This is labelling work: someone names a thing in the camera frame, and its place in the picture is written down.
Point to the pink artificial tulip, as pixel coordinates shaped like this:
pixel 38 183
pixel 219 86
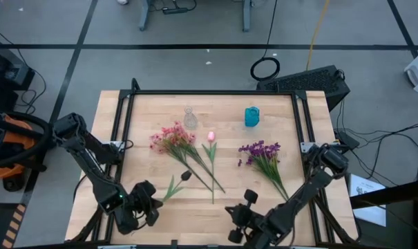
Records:
pixel 211 136

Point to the black power strip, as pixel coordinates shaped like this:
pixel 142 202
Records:
pixel 175 10

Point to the black desk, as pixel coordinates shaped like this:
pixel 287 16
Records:
pixel 402 224

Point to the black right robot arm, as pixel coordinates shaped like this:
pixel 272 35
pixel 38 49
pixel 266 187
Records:
pixel 298 200

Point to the silver mounting plate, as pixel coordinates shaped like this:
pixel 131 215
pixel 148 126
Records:
pixel 114 144
pixel 307 147

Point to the black aluminium table frame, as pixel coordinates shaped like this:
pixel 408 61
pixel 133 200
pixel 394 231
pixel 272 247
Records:
pixel 208 92

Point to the clear glass vase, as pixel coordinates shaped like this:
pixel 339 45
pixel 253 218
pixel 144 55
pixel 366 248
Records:
pixel 190 119

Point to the green flower stem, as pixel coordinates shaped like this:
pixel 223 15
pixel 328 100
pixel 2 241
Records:
pixel 186 175

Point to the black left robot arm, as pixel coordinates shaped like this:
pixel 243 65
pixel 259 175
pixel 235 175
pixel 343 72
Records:
pixel 91 166

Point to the orange vacuum cleaner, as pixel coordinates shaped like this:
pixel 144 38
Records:
pixel 8 138

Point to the purple artificial flower bunch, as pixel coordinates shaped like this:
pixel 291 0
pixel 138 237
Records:
pixel 253 150
pixel 272 148

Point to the white printed paper sheet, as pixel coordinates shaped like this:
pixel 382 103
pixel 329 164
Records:
pixel 371 214

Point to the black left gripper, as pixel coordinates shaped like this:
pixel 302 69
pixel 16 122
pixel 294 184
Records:
pixel 143 200

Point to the black power adapter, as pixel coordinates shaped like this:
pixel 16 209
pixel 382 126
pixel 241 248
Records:
pixel 347 140

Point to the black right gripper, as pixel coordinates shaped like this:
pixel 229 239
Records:
pixel 245 218

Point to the black computer tower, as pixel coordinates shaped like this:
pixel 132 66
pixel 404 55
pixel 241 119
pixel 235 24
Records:
pixel 309 81

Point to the blue glass vase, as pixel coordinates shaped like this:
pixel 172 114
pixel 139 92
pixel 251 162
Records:
pixel 251 117

